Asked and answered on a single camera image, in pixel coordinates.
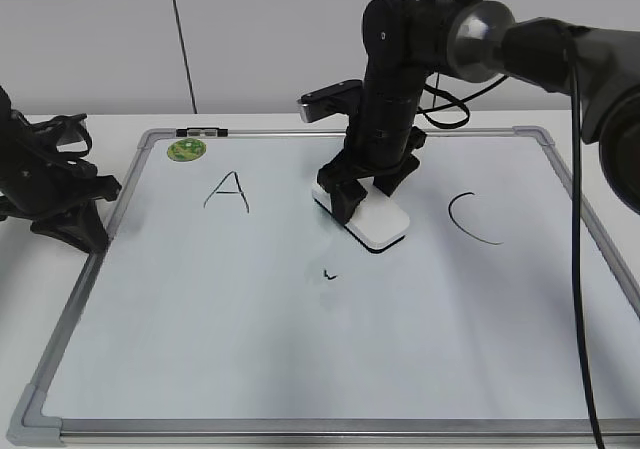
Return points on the white board eraser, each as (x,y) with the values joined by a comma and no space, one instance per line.
(378,221)

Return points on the white magnetic whiteboard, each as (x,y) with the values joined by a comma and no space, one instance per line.
(230,307)

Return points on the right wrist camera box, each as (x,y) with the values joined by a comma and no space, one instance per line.
(340,98)

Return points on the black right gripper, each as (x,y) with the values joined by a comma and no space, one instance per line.
(379,143)

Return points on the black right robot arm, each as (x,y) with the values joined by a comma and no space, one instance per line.
(475,40)

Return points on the black whiteboard hanger clip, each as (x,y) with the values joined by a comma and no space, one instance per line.
(194,132)

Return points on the green round magnet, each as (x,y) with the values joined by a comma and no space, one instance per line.
(186,150)

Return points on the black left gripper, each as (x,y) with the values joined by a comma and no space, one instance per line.
(44,172)

